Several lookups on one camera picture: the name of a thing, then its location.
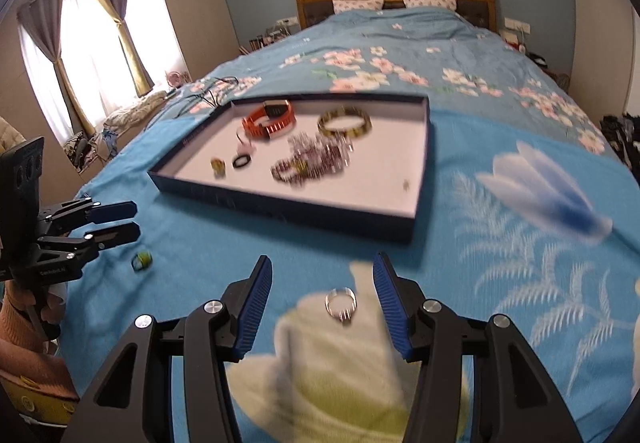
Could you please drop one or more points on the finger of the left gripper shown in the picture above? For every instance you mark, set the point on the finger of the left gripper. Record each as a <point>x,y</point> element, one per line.
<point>63,218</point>
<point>59,254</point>

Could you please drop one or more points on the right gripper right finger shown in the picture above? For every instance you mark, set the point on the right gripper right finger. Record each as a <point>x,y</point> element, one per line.
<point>514,398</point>

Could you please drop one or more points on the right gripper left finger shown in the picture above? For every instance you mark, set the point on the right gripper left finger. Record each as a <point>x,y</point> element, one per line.
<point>129,399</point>

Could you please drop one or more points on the pink pendant charm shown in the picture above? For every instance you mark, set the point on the pink pendant charm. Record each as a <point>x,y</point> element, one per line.
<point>245,146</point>

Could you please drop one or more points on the orange smart watch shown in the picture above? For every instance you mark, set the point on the orange smart watch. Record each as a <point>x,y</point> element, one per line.
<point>268,119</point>

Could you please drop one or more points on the tortoiseshell bangle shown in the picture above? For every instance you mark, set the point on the tortoiseshell bangle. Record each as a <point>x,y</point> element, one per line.
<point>345,122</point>

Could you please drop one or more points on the pink sleeve forearm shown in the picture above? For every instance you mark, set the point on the pink sleeve forearm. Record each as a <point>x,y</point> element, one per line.
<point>24,357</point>

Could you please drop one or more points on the person's left hand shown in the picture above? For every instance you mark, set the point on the person's left hand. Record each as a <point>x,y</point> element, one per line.
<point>51,312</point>

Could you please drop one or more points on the clothes on window sill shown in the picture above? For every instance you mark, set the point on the clothes on window sill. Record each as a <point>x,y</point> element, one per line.
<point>114,133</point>

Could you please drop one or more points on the blue floral blanket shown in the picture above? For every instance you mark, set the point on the blue floral blanket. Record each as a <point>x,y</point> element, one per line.
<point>509,222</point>

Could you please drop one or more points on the left grey curtain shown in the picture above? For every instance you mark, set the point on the left grey curtain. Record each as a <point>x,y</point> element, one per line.
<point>42,20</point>

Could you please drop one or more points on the navy tray white inside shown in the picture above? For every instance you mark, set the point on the navy tray white inside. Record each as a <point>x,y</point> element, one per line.
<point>367,187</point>

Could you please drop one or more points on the pile of dark clothes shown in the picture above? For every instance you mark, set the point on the pile of dark clothes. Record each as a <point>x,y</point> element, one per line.
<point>623,135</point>

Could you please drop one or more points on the teal floral duvet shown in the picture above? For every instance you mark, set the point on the teal floral duvet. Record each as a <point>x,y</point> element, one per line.
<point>427,52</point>

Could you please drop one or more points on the left patterned pillow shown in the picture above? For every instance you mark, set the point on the left patterned pillow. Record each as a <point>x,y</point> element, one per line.
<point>341,6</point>

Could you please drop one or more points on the patterned pillow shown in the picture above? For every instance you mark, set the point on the patterned pillow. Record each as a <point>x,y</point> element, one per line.
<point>341,6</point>
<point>441,4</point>

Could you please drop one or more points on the right patterned pillow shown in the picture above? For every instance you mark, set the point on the right patterned pillow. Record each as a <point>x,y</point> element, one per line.
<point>441,4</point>

